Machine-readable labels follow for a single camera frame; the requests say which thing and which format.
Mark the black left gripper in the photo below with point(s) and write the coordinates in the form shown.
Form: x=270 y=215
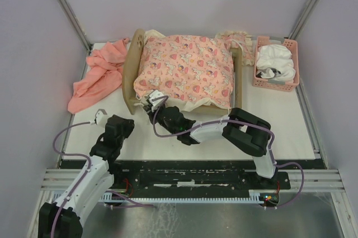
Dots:
x=129 y=124

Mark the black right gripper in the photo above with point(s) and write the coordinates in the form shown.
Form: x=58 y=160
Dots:
x=148 y=108

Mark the wooden striped pet bed frame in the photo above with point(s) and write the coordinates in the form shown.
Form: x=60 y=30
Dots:
x=131 y=70

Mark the pink unicorn print mattress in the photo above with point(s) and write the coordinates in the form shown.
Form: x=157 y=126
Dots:
x=192 y=71

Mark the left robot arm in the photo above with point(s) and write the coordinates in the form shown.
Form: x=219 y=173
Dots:
x=67 y=215

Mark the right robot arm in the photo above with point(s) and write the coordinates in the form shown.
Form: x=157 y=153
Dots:
x=247 y=132

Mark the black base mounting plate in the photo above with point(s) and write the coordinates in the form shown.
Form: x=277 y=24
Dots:
x=193 y=179

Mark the salmon pink cloth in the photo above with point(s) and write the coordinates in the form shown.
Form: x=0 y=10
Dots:
x=104 y=76

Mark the small pink frilled pillow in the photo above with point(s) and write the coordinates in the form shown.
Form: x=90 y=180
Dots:
x=239 y=39

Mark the white cloth in basket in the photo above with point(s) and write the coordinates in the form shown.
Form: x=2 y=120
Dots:
x=274 y=62

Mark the pink plastic basket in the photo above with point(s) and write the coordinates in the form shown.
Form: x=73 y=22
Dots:
x=269 y=84

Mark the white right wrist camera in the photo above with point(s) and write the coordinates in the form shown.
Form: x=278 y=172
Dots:
x=156 y=99

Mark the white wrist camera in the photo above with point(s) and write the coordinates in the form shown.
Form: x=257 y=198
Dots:
x=99 y=116
x=156 y=99

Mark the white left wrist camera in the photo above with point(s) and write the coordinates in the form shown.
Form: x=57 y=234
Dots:
x=99 y=116

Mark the left aluminium frame post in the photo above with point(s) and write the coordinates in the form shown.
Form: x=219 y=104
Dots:
x=75 y=23

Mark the aluminium frame post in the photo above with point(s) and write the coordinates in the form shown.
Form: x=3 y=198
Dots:
x=75 y=23
x=303 y=18

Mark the right aluminium frame post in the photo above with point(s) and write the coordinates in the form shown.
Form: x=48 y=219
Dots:
x=303 y=18

